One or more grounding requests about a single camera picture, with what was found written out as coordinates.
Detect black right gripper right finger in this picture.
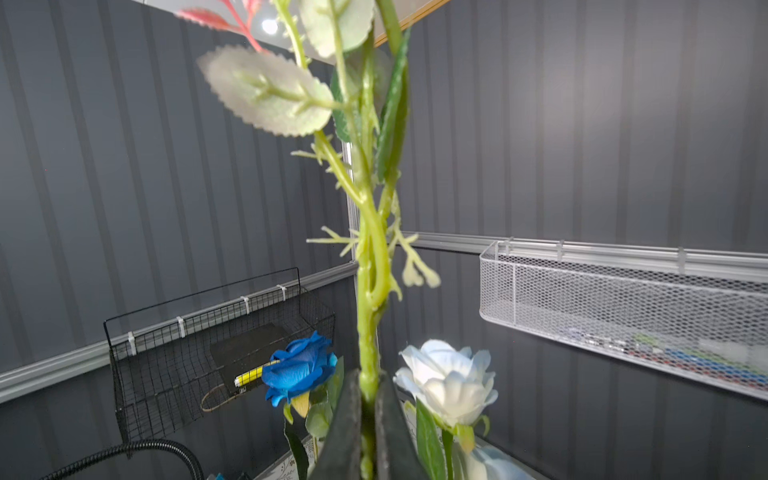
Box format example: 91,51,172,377
375,373,428,480

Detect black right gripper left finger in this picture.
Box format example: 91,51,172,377
308,370,362,480

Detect white artificial rose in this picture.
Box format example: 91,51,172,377
394,339,498,479

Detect blue artificial rose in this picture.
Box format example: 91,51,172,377
261,332,345,479

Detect large pink peony flower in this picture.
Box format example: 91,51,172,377
177,1,440,479

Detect yellow marker pen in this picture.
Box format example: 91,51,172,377
234,360,279,388

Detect black wire wall basket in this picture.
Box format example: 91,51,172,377
103,267,335,443

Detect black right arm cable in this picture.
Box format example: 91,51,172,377
38,439,206,480

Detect white wire mesh basket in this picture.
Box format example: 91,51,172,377
479,239,767,400

